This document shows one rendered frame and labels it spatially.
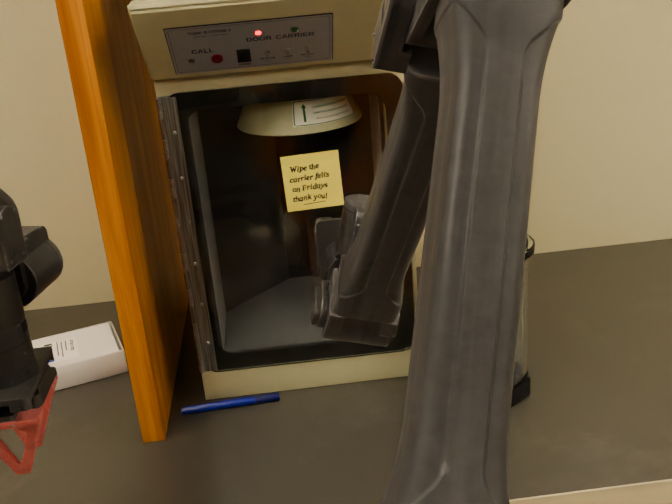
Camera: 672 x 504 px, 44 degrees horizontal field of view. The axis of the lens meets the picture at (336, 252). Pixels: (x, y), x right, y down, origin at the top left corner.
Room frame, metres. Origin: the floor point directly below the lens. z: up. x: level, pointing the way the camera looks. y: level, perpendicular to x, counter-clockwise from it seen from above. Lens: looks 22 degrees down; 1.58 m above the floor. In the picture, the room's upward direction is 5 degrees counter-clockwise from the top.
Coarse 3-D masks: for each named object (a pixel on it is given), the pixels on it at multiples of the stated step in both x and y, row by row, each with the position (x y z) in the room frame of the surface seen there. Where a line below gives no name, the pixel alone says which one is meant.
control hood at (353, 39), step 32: (160, 0) 0.94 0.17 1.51; (192, 0) 0.94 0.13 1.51; (224, 0) 0.94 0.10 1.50; (256, 0) 0.95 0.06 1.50; (288, 0) 0.95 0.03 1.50; (320, 0) 0.96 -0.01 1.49; (352, 0) 0.96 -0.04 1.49; (160, 32) 0.96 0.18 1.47; (352, 32) 1.00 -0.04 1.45; (160, 64) 1.00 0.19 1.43; (288, 64) 1.03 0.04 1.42; (320, 64) 1.04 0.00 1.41
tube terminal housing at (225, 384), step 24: (240, 72) 1.06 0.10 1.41; (264, 72) 1.06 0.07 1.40; (288, 72) 1.06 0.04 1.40; (312, 72) 1.06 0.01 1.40; (336, 72) 1.06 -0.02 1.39; (360, 72) 1.07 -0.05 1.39; (336, 360) 1.06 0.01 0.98; (360, 360) 1.06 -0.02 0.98; (384, 360) 1.07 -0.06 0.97; (408, 360) 1.07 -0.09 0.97; (216, 384) 1.05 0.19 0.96; (240, 384) 1.05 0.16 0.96; (264, 384) 1.06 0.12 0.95; (288, 384) 1.06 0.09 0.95; (312, 384) 1.06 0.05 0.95
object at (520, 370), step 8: (528, 240) 1.01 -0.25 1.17; (528, 248) 0.98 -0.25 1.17; (520, 304) 0.98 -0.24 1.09; (520, 312) 0.98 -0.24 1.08; (520, 320) 0.98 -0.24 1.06; (520, 328) 0.98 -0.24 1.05; (520, 336) 0.98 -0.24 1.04; (520, 344) 0.98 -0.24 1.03; (520, 352) 0.98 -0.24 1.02; (520, 360) 0.98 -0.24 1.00; (520, 368) 0.98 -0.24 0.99; (520, 376) 0.98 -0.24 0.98
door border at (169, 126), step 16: (176, 112) 1.04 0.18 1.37; (160, 128) 1.04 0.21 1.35; (176, 128) 1.04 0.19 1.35; (176, 144) 1.04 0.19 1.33; (176, 160) 1.04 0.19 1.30; (176, 176) 1.04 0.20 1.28; (176, 192) 1.04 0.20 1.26; (176, 208) 1.04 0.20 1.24; (192, 208) 1.04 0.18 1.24; (192, 224) 1.04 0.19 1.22; (192, 240) 1.04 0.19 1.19; (192, 256) 1.04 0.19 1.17; (192, 272) 1.04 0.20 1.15; (192, 288) 1.04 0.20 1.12; (192, 320) 1.04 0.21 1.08; (208, 320) 1.04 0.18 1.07; (208, 336) 1.04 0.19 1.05; (208, 352) 1.04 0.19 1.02; (208, 368) 1.04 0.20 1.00
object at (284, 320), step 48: (192, 96) 1.04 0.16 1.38; (240, 96) 1.05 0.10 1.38; (288, 96) 1.05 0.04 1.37; (336, 96) 1.05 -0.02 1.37; (384, 96) 1.05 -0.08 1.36; (192, 144) 1.04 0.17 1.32; (240, 144) 1.04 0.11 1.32; (288, 144) 1.05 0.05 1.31; (336, 144) 1.05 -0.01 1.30; (384, 144) 1.05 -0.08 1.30; (192, 192) 1.04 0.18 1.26; (240, 192) 1.04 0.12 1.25; (240, 240) 1.04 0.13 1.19; (288, 240) 1.05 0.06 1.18; (240, 288) 1.04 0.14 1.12; (288, 288) 1.05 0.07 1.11; (240, 336) 1.04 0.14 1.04; (288, 336) 1.05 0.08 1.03
